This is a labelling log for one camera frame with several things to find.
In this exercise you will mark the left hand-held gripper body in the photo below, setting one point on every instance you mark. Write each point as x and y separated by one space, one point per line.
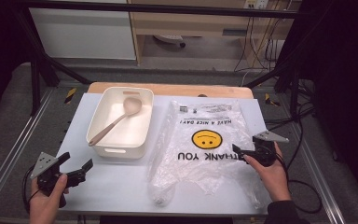
45 163

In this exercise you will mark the white cabinet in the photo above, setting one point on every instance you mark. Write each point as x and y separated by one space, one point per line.
84 34

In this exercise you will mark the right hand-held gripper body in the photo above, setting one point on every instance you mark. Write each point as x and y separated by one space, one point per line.
265 149

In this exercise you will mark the black metal stand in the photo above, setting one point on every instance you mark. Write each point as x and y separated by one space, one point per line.
293 84
35 77

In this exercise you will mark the white wall outlet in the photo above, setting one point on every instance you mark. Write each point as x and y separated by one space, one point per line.
256 3

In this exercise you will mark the wooden desk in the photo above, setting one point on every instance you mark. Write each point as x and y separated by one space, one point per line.
183 26

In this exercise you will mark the aluminium rail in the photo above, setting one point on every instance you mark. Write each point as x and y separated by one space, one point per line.
323 186
15 149

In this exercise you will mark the black metal crossbar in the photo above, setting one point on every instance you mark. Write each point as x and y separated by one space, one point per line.
167 8

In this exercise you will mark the beige serving spoon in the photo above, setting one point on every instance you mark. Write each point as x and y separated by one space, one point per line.
130 106

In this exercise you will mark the white wheeled chair base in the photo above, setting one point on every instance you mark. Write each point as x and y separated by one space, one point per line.
169 39

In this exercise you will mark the clear printed plastic bag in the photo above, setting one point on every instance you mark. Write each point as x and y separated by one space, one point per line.
205 165

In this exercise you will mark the person's right hand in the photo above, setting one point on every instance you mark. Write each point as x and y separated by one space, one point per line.
272 180

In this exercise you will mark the white plastic basin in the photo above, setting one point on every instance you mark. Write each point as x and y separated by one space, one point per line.
127 137

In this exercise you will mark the person's left hand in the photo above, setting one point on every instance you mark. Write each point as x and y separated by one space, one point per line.
45 208

